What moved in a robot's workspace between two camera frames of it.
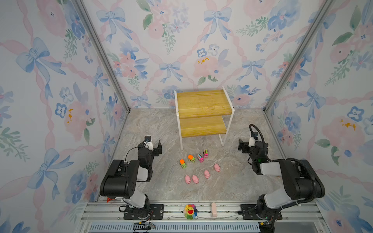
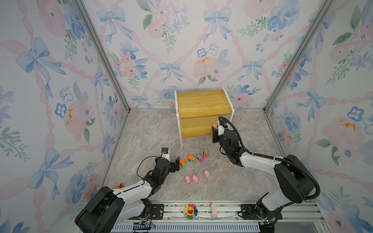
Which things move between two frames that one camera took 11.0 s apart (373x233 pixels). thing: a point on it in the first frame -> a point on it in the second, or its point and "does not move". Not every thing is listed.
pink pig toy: x=187 y=179 does not move
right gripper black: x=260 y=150 -> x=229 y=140
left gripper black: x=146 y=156 -> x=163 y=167
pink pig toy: x=207 y=174 does not move
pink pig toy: x=195 y=179 does not move
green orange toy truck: x=182 y=164 does not move
